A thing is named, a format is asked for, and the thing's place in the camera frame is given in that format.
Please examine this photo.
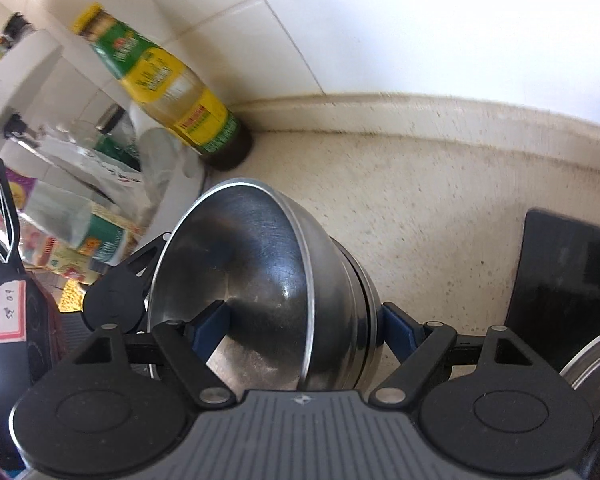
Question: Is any steel bowl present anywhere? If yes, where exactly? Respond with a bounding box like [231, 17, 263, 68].
[148, 179, 351, 392]
[298, 240, 384, 391]

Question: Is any clear fish sauce bottle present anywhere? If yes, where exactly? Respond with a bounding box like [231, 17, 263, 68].
[9, 179, 136, 266]

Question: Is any clear plastic bag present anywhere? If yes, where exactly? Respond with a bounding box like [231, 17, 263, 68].
[38, 127, 155, 228]

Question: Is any white round tray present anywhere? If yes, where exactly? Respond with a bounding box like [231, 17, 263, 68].
[138, 128, 207, 247]

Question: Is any black induction cooktop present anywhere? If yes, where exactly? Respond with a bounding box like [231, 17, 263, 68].
[505, 209, 600, 370]

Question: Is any yellow green oil bottle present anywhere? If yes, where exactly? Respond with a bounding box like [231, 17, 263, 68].
[72, 3, 253, 171]

